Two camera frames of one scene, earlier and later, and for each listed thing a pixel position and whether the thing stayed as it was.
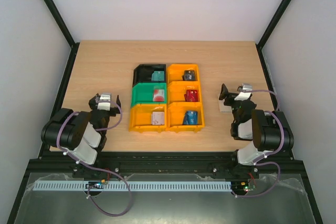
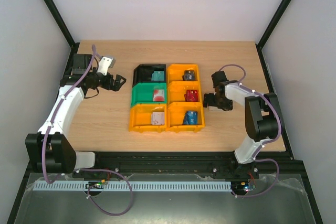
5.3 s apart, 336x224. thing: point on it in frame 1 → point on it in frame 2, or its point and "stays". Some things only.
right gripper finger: (223, 93) → (210, 98)
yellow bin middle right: (177, 89) stays
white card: (158, 118) stays
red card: (191, 95) stays
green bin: (143, 93) stays
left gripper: (92, 102) → (116, 86)
